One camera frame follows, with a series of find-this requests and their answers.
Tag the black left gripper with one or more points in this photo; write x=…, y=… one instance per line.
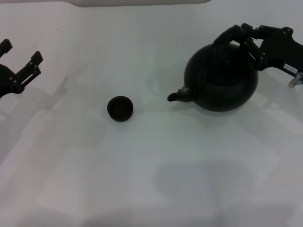
x=8, y=81

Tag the small dark teacup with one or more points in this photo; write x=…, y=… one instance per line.
x=120, y=108

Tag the silver connector plug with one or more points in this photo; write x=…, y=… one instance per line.
x=296, y=79

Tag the black round teapot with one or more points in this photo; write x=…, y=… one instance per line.
x=220, y=80

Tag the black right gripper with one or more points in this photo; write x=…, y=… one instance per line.
x=277, y=52

